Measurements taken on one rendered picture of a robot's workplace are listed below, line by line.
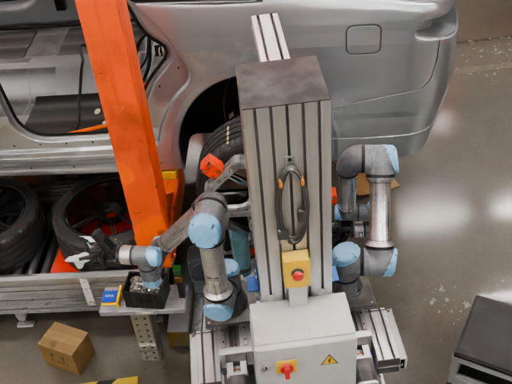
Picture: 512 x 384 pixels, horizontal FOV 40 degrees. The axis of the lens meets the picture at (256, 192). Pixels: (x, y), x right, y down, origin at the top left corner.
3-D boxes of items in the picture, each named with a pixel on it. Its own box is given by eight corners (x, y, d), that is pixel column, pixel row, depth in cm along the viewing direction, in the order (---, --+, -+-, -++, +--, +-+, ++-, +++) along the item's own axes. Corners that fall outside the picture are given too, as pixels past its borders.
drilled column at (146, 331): (163, 345, 387) (149, 294, 360) (161, 360, 379) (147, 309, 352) (145, 346, 387) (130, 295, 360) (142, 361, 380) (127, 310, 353)
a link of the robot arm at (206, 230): (239, 298, 287) (225, 196, 252) (233, 327, 276) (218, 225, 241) (210, 296, 289) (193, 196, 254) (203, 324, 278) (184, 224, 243)
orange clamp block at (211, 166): (224, 162, 334) (209, 152, 330) (223, 172, 328) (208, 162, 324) (215, 171, 337) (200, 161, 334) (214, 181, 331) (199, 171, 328)
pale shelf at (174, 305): (188, 287, 361) (187, 283, 359) (185, 313, 348) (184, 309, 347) (106, 291, 364) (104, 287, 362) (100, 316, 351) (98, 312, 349)
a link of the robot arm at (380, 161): (359, 273, 296) (360, 143, 290) (395, 273, 294) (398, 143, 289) (360, 279, 284) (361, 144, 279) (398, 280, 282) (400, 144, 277)
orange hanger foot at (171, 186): (186, 183, 411) (177, 135, 389) (177, 246, 371) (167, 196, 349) (158, 184, 412) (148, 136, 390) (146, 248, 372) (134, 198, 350)
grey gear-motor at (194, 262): (228, 248, 430) (222, 205, 407) (225, 300, 398) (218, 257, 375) (198, 249, 431) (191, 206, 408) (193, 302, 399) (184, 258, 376)
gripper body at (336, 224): (326, 217, 323) (353, 216, 323) (326, 230, 329) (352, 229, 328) (328, 228, 317) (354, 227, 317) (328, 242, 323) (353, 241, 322)
